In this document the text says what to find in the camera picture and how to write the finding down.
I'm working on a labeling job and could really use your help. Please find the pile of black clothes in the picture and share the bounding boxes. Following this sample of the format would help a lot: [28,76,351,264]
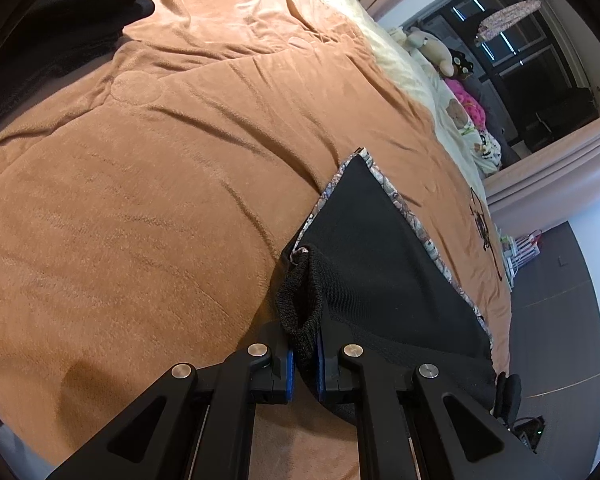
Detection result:
[0,0,163,136]

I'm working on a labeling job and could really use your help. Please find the black cable tangle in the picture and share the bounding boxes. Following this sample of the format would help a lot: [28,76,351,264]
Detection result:
[467,187,506,281]

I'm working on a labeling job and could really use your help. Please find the black and white plush toy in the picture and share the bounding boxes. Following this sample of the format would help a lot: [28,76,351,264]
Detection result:
[472,130,503,171]

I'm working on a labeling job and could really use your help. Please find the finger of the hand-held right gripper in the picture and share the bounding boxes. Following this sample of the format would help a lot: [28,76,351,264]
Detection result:
[494,372,522,422]

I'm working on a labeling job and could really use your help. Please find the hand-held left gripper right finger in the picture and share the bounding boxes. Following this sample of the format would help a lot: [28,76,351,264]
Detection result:
[316,327,563,480]

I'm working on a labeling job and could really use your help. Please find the black pants with patterned trim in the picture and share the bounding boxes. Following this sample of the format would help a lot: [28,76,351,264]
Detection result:
[270,147,497,426]

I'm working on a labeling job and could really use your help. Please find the floral hanging garment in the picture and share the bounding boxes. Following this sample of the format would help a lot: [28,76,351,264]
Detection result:
[475,0,543,43]

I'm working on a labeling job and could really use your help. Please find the dark window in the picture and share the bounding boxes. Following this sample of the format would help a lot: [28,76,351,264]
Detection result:
[420,0,600,153]

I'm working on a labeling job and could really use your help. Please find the white nightstand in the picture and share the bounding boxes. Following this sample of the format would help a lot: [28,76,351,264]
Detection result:
[500,232,531,291]

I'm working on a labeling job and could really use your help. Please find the orange blanket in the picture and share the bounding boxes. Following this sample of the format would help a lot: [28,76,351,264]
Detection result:
[0,0,513,480]

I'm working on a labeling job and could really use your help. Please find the pink plush cloth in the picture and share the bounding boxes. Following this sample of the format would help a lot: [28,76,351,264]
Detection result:
[442,77,488,126]

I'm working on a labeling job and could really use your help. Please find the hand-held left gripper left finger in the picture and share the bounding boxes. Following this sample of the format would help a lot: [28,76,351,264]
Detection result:
[45,321,295,480]

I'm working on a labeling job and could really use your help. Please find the beige plush toy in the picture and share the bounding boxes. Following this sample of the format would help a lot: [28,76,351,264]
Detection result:
[405,25,456,76]

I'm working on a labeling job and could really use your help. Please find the cream duvet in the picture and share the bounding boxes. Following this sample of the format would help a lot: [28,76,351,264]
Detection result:
[310,0,486,201]

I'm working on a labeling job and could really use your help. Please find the striped bag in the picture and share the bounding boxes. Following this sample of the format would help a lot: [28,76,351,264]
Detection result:
[522,229,545,261]

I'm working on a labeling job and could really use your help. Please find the cream bear print sheet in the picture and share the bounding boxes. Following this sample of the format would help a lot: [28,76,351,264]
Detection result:
[410,55,503,176]

